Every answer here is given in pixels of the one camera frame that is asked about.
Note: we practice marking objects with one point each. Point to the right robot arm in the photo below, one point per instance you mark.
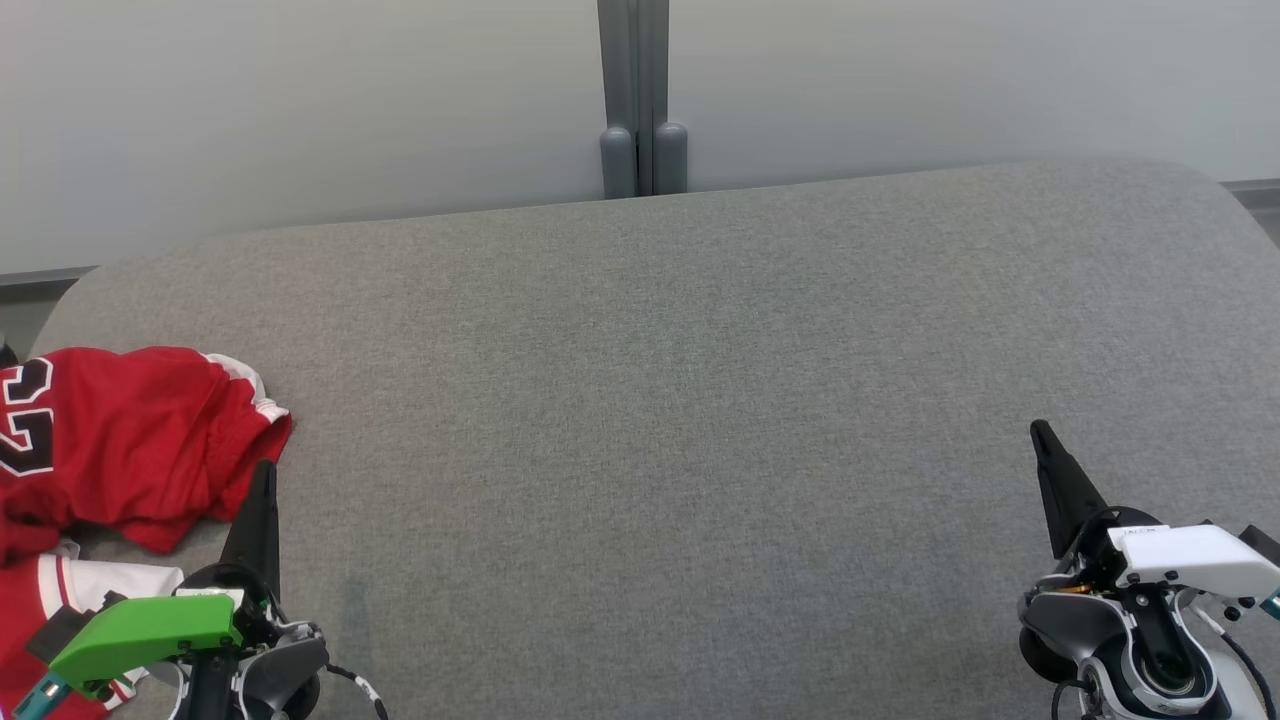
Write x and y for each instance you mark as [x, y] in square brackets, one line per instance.
[1160, 670]

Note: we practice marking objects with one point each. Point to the grey double partition post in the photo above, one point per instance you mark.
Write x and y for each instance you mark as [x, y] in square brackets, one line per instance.
[640, 100]

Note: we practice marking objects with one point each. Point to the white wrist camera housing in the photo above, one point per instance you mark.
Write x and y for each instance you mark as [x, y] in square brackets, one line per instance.
[1190, 560]

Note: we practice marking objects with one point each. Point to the red jersey number 23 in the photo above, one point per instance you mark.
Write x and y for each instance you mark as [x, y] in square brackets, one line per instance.
[130, 440]

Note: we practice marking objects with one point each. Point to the grey wall baseboard strip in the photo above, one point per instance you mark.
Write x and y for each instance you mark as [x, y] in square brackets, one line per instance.
[45, 278]
[1255, 188]

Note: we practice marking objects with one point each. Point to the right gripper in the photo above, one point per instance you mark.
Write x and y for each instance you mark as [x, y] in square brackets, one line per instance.
[1075, 615]

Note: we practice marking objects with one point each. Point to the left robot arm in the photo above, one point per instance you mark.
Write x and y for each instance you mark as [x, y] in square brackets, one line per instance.
[212, 690]

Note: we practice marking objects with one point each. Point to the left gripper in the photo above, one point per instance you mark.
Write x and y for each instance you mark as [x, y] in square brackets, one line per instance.
[285, 655]

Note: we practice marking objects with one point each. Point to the green wrist camera housing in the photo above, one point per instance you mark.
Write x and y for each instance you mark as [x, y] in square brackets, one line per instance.
[140, 630]

